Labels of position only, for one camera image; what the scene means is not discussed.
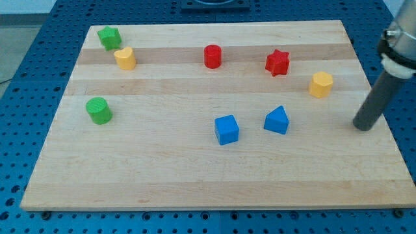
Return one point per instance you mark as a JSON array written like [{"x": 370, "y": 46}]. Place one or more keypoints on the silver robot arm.
[{"x": 397, "y": 43}]

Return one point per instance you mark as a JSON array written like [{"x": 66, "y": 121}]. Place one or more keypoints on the blue cube block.
[{"x": 226, "y": 129}]

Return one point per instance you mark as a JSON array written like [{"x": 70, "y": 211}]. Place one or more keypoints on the blue triangle block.
[{"x": 277, "y": 121}]

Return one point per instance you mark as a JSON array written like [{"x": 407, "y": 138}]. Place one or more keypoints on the wooden board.
[{"x": 159, "y": 152}]

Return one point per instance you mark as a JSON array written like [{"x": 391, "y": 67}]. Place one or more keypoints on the red cylinder block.
[{"x": 212, "y": 56}]

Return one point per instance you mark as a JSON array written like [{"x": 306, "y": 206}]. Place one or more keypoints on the red star block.
[{"x": 277, "y": 63}]

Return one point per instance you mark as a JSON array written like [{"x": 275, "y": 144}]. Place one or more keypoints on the yellow heart block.
[{"x": 125, "y": 58}]

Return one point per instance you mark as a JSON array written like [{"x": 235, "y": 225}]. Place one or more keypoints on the green cylinder block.
[{"x": 98, "y": 110}]

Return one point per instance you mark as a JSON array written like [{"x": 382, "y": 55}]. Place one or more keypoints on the yellow hexagon block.
[{"x": 320, "y": 85}]

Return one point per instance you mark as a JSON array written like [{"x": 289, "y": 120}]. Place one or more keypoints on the green star block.
[{"x": 110, "y": 38}]

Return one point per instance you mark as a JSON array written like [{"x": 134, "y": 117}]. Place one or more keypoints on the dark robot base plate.
[{"x": 194, "y": 5}]

